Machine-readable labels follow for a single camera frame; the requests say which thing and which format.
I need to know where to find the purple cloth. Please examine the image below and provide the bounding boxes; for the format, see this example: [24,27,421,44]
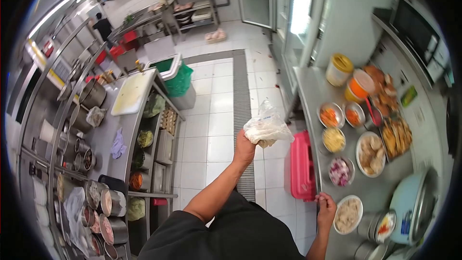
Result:
[110,128,128,160]

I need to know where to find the orange tub with white lid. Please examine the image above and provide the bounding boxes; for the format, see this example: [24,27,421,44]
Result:
[344,69,376,104]

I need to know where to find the pile of brown fried food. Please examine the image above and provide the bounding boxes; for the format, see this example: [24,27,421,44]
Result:
[362,65,400,113]

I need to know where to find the white plate of fried pieces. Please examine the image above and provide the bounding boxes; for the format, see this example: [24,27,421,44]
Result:
[355,131,387,178]

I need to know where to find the large steel pot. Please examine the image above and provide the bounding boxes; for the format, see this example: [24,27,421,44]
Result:
[78,78,107,109]

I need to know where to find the floor drain grating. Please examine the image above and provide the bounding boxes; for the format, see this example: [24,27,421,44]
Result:
[232,49,257,203]

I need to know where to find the group of steel ingredient containers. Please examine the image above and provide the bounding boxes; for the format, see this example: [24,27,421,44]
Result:
[81,180,130,260]

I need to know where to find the pink plastic crate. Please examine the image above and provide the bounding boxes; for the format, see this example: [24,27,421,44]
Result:
[290,131,319,202]

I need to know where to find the small bowl of red sauce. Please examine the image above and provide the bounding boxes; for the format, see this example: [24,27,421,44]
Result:
[375,209,397,244]

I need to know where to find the white cutting board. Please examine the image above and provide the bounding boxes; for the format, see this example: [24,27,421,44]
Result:
[110,68,157,117]

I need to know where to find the clear plastic bag of food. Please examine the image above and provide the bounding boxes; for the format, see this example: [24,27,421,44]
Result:
[243,100,295,149]

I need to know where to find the steel bowl of orange sauce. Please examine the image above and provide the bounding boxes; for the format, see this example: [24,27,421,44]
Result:
[343,101,366,128]

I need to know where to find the person's left fingers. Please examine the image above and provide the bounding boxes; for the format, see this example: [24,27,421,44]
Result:
[236,129,253,145]

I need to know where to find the tray of golden fried food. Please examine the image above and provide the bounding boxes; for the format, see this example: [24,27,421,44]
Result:
[380,115,413,162]

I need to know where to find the glass door fridge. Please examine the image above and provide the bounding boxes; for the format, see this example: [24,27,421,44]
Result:
[269,0,398,71]

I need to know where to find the steel bowl of yellow corn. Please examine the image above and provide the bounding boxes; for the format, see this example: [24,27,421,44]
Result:
[321,127,347,154]

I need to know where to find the steel bowl of carrot shreds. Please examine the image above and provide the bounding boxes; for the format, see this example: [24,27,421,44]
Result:
[317,102,346,129]

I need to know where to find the bin with green bag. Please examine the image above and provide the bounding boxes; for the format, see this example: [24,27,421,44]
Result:
[146,53,197,111]

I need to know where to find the person's body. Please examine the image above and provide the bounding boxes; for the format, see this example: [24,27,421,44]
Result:
[137,190,308,260]

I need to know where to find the steel storage rack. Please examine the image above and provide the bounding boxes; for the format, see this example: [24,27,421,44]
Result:
[158,0,221,37]

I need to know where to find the white bowl of shredded meat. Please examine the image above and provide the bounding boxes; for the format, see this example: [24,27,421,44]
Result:
[333,195,364,235]

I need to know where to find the steel pot with plastic cover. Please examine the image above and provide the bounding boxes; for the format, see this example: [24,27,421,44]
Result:
[69,104,108,133]

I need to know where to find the white paper cup stack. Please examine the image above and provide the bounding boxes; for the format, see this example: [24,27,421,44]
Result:
[38,119,55,143]

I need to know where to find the person's left hand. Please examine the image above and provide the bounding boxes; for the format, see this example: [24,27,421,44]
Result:
[233,129,268,168]

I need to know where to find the row of small steel pots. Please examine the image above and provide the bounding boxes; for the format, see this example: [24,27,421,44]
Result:
[61,130,97,173]

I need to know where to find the steel bowl of red onion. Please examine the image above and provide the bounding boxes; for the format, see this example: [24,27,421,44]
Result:
[328,156,356,188]

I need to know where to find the crumpled clear plastic sheet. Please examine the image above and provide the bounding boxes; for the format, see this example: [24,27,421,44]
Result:
[63,187,88,255]

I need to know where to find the steel canister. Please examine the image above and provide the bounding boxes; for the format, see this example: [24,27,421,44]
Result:
[357,211,383,241]

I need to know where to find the microwave oven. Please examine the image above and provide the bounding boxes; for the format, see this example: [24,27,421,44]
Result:
[389,0,452,82]

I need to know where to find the basket of pale food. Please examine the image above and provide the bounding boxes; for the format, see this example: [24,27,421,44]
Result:
[204,28,227,44]

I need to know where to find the green packet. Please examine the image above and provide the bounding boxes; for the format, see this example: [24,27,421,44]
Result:
[400,85,418,108]

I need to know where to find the red crates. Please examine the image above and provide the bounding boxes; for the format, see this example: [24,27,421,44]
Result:
[95,30,140,65]

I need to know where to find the black tray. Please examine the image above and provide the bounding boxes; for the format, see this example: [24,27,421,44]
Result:
[98,174,128,194]

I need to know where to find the person's right fingers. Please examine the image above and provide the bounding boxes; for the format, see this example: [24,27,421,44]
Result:
[315,192,334,206]

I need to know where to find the white tub with yellow lid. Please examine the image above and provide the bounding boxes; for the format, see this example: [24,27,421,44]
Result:
[326,53,354,87]

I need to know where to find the under-counter shelf with food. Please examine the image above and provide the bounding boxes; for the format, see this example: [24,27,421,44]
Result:
[126,92,185,224]

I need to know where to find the person's right hand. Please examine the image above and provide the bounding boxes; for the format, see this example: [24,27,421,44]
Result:
[315,192,338,233]

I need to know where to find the red ladle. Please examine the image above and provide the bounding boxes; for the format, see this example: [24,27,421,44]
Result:
[365,97,384,128]

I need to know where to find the light blue rice cooker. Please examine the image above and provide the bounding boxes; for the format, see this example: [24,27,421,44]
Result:
[388,167,440,246]

